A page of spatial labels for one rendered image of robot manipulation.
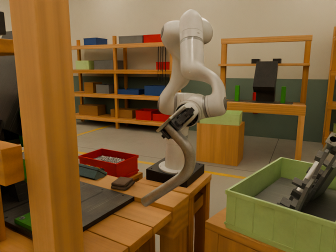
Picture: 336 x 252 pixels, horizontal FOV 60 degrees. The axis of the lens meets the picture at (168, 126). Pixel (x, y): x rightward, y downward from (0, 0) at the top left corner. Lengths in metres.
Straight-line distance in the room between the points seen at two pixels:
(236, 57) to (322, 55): 1.63
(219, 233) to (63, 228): 0.75
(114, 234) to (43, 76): 0.64
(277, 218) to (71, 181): 0.77
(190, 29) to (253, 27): 5.46
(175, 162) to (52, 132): 0.97
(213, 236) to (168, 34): 0.90
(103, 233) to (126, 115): 6.13
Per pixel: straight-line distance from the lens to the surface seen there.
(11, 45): 1.00
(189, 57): 1.07
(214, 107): 0.97
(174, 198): 1.31
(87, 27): 8.43
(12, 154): 0.78
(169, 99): 1.47
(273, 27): 6.51
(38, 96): 0.70
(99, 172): 1.55
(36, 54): 0.69
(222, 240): 1.36
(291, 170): 1.78
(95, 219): 1.18
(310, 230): 1.18
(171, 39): 1.32
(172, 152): 1.56
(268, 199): 1.50
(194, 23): 1.15
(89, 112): 7.81
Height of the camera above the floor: 1.46
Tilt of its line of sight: 11 degrees down
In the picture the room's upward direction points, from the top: straight up
